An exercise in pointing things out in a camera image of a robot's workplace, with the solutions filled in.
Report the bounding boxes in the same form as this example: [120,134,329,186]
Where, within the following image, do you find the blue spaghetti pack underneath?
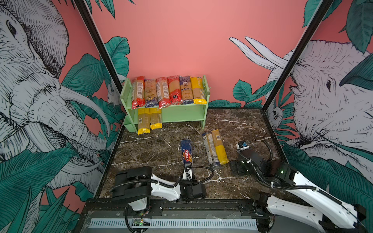
[181,139,193,168]

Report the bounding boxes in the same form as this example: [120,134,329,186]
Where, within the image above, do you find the yellow Pastatime spaghetti pack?
[150,108,162,130]

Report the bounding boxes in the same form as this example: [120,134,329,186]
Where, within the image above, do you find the yellow spaghetti pack barcode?
[138,108,151,135]

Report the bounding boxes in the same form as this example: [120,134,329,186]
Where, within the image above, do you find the red yellow spaghetti pack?
[168,76,182,105]

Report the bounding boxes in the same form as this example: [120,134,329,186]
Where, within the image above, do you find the yellow spaghetti pack top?
[190,77,207,104]

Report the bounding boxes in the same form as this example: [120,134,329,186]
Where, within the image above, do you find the red spaghetti pack white label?
[156,77,172,109]

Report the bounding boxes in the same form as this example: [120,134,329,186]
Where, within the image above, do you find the blue yellow spaghetti pack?
[144,79,158,108]

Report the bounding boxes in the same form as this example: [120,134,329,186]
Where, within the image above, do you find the blue Ankara spaghetti pack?
[179,76,193,104]

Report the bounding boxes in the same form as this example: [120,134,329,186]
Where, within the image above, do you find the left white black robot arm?
[110,165,207,211]

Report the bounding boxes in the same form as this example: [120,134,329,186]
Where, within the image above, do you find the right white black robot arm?
[236,141,367,233]

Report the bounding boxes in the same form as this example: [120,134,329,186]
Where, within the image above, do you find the green wooden two-tier shelf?
[120,79,208,133]

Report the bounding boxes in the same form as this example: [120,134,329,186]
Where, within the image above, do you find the yellow spaghetti pack white label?
[211,129,229,165]

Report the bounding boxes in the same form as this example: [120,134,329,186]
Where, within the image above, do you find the blue white label spaghetti pack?
[202,132,221,170]

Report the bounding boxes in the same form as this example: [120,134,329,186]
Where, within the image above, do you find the white perforated strip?
[88,218,258,230]

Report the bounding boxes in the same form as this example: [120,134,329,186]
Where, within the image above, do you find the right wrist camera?
[236,141,250,150]

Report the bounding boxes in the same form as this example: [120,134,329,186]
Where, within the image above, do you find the right black frame post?
[261,0,334,112]

